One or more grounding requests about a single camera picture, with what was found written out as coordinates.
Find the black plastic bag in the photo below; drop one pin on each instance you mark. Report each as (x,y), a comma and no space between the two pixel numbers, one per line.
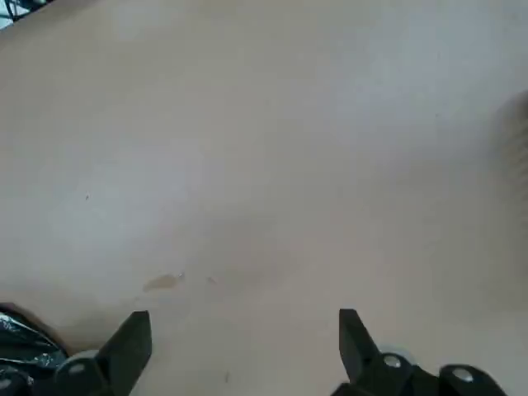
(24,338)

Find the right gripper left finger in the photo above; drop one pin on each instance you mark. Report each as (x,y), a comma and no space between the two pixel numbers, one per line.
(111,363)

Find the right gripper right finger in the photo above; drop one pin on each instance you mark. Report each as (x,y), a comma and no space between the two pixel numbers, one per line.
(371,375)

